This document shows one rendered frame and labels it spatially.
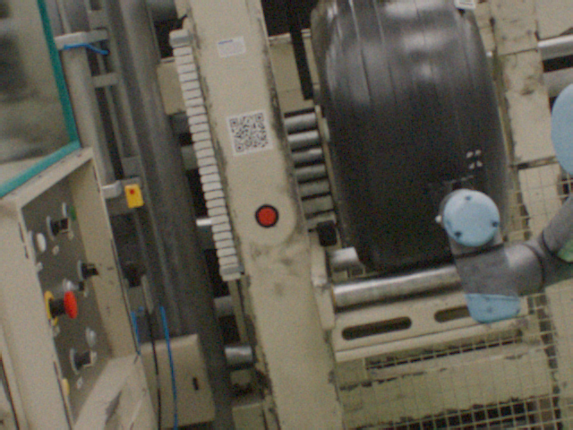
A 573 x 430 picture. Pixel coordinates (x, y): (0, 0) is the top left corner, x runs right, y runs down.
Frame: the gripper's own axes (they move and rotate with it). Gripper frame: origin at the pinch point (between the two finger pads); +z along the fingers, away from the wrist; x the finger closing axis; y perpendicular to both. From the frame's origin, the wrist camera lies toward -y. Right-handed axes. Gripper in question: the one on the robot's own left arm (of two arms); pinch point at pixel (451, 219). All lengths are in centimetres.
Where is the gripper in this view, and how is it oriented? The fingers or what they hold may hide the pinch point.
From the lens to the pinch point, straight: 206.9
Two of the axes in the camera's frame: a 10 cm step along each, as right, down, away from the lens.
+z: 0.4, -0.6, 10.0
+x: -9.8, 1.9, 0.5
